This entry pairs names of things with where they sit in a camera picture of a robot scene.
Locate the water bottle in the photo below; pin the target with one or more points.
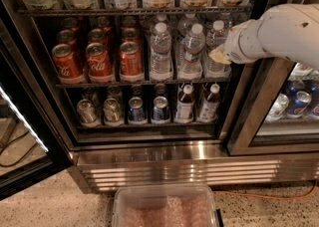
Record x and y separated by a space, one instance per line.
215 37
160 49
227 19
194 43
185 24
157 19

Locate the coca-cola can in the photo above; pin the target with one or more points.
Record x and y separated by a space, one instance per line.
131 59
98 60
66 61

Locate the clear plastic storage bin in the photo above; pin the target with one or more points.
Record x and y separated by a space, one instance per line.
171 205

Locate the blue pepsi can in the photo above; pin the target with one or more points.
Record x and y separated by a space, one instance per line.
136 109
160 109

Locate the stainless steel display fridge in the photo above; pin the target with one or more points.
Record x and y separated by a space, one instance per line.
106 156

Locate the front left coca-cola can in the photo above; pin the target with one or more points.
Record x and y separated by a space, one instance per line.
66 61

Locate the right brown tea bottle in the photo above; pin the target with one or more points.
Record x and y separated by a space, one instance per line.
209 104

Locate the front right blue pepsi can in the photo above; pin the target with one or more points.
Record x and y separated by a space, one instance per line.
160 109

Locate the second row right cola can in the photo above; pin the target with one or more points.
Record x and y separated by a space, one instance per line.
131 35

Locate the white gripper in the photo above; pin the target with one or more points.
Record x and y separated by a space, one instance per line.
234 48

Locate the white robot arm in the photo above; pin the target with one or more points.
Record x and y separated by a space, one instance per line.
287 31

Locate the second row left cola can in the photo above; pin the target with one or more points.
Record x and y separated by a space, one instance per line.
67 37

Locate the front middle coca-cola can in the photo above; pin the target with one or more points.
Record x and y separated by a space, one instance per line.
98 60

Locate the front right coca-cola can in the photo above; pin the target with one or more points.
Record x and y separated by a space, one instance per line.
131 59

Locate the silver can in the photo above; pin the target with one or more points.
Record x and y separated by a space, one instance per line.
87 111
111 108

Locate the white can behind right door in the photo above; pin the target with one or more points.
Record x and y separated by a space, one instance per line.
278 108

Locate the brown tea bottle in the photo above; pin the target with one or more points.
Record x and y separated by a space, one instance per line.
185 102
209 104

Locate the second row cola can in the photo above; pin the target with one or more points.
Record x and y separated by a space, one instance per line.
97 36
131 35
67 37

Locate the front left blue pepsi can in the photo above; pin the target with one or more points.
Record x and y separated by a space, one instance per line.
136 109

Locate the open glass fridge door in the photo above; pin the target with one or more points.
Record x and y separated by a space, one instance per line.
32 152

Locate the second row middle cola can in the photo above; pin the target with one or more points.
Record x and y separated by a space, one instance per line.
97 36

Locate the front left silver can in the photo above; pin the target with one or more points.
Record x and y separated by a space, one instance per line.
87 111

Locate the pepsi can behind right door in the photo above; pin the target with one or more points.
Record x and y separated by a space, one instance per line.
298 104

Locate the closed right glass fridge door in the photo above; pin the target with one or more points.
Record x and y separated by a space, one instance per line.
270 77

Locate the left brown tea bottle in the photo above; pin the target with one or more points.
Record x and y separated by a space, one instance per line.
185 102

